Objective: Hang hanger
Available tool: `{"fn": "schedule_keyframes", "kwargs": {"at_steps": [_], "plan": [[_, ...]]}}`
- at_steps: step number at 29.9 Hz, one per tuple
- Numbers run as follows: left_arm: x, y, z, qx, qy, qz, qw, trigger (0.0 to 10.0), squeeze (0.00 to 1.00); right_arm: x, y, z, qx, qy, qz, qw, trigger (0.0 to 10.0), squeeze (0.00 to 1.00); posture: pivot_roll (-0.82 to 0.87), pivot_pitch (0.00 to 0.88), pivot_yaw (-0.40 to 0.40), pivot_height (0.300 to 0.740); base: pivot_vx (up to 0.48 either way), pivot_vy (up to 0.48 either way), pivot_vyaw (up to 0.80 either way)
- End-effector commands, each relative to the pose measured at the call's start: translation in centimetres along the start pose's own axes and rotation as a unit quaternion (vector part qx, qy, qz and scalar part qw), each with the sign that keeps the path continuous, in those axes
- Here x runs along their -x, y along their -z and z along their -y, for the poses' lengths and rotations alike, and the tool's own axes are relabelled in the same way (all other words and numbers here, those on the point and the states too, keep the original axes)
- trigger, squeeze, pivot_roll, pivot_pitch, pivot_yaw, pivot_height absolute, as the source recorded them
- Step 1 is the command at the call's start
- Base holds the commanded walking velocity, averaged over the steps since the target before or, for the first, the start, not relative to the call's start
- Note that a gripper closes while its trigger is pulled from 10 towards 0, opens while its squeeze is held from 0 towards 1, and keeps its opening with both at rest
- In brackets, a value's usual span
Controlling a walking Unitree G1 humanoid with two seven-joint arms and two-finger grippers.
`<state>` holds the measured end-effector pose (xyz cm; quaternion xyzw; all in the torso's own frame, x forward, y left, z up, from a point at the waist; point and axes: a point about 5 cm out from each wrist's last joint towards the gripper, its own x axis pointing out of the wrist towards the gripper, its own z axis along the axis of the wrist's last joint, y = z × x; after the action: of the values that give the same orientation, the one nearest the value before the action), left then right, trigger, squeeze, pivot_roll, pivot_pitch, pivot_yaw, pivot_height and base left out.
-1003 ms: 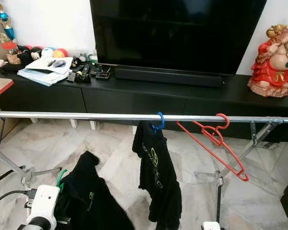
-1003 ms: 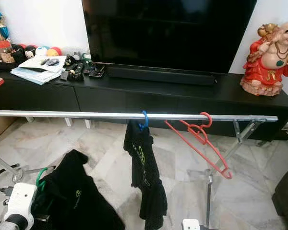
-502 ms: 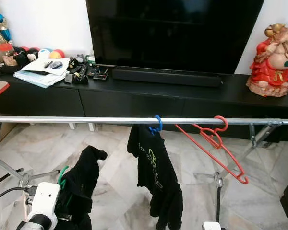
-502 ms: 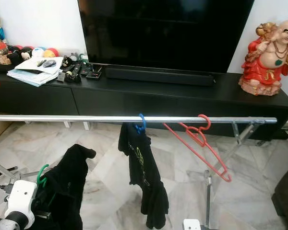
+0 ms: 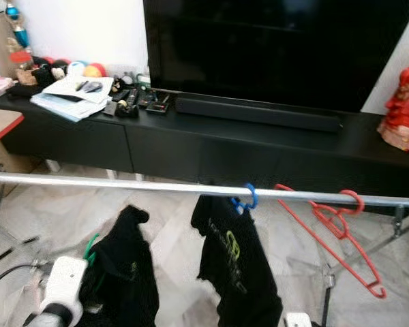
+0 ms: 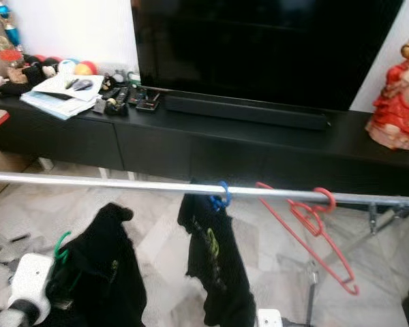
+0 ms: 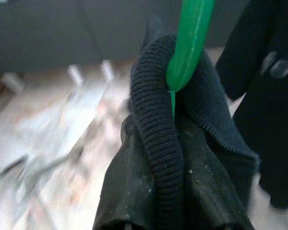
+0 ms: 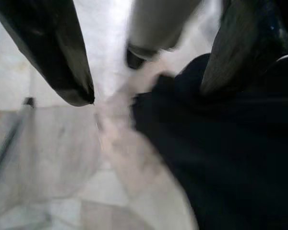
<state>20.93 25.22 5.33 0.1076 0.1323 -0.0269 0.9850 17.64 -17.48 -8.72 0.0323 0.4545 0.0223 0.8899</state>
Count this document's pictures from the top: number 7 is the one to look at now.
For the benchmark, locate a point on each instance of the black fonemax T-shirt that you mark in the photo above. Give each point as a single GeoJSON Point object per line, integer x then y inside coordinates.
{"type": "Point", "coordinates": [266, 95]}
{"type": "Point", "coordinates": [163, 148]}

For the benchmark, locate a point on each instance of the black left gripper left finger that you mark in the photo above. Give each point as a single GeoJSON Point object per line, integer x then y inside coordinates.
{"type": "Point", "coordinates": [127, 191]}

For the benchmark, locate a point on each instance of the green plastic hanger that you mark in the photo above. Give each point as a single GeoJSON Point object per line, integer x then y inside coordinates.
{"type": "Point", "coordinates": [189, 48]}

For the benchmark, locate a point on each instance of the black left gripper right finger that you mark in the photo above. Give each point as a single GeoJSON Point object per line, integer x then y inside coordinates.
{"type": "Point", "coordinates": [206, 191]}

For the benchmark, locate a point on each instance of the black TV cabinet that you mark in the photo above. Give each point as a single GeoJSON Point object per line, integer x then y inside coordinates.
{"type": "Point", "coordinates": [62, 31]}

